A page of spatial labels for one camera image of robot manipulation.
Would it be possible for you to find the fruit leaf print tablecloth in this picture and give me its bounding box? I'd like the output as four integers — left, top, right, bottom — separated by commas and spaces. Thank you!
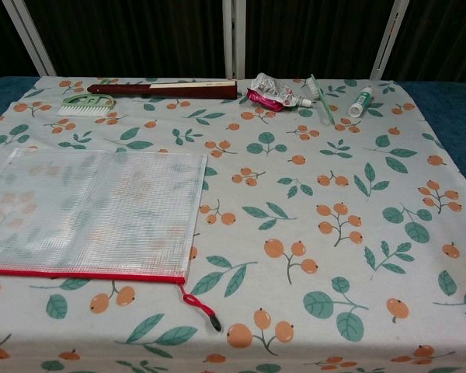
0, 75, 466, 373

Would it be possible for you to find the green white bristle brush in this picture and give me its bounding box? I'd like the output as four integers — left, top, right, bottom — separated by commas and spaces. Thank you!
57, 92, 117, 117

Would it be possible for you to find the clear mesh red zipper bag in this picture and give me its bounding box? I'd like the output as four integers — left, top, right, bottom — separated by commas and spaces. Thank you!
0, 148, 223, 333

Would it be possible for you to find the white green tube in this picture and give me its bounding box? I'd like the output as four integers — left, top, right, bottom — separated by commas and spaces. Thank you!
347, 85, 374, 119

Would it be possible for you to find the crumpled silver pink spout pouch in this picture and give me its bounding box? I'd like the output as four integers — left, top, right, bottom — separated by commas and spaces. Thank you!
246, 72, 316, 113

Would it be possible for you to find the dark red long box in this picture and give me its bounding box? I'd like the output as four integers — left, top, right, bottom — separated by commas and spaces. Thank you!
87, 79, 238, 99

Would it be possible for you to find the black pleated curtain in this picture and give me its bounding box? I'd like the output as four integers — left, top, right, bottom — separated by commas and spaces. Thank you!
26, 0, 228, 80
384, 0, 466, 85
0, 0, 47, 85
244, 0, 397, 81

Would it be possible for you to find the white metal frame post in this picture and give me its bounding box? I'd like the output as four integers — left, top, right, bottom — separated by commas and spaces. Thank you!
2, 0, 57, 78
221, 0, 249, 80
370, 0, 407, 81

